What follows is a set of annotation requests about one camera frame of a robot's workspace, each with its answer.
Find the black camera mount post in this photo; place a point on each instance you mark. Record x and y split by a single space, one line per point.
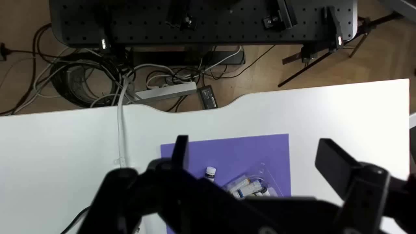
277 15

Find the black tripod legs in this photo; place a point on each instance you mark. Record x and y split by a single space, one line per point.
323 57

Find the white floor power strip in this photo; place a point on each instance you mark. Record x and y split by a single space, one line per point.
167 92

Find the black power adapter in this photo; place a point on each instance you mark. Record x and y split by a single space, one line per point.
208 97

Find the purple mat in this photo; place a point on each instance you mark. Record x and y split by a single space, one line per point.
242 151

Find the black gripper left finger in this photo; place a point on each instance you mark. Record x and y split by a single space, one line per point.
130 203

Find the white labelled vial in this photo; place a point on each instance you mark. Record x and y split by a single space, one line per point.
237 184
251 189

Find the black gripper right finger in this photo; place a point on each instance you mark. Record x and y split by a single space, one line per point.
368 196

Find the black perforated breadboard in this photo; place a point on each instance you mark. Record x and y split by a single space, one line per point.
225 21

